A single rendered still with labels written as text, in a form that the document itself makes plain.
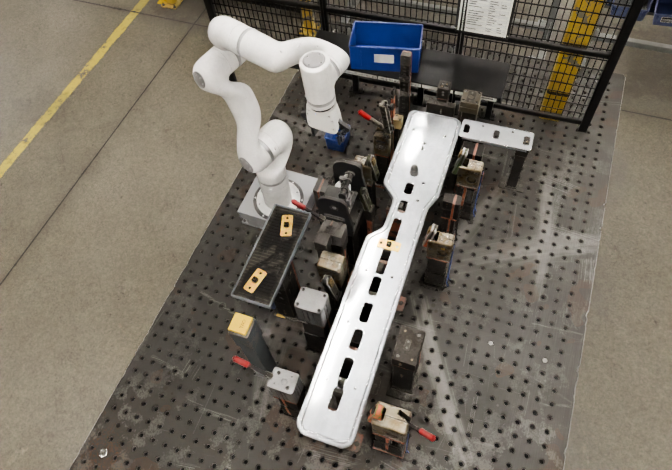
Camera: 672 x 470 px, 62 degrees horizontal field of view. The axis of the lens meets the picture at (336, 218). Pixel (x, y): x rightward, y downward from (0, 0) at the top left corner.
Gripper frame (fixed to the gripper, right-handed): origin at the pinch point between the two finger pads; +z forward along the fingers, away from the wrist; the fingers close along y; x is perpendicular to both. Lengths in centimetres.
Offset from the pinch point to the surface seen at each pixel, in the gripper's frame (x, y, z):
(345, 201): -4.6, 5.5, 28.5
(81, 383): -98, -111, 139
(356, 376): -55, 33, 42
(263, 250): -34.0, -10.4, 26.5
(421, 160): 34, 19, 45
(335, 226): -11.6, 4.3, 35.7
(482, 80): 82, 26, 44
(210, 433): -90, -11, 71
